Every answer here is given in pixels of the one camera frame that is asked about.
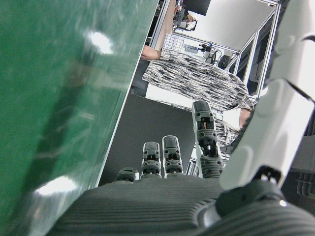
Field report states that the person in patterned shirt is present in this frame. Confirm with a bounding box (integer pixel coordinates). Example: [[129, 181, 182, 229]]
[[142, 48, 256, 148]]

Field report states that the white grid panel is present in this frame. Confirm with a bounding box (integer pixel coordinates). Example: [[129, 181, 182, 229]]
[[162, 33, 186, 53]]

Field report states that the right white grey robot hand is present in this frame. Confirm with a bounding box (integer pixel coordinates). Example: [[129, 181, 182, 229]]
[[48, 0, 315, 236]]

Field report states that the black monitor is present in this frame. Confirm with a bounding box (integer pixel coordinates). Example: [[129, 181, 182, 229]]
[[98, 94, 197, 187]]

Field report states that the green conveyor belt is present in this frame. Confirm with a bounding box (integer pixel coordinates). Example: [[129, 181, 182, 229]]
[[0, 0, 160, 236]]

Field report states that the aluminium frame enclosure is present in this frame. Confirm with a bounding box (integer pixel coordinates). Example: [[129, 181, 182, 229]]
[[228, 0, 283, 100]]

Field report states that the person forearm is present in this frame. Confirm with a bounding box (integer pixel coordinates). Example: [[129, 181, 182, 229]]
[[141, 45, 163, 61]]

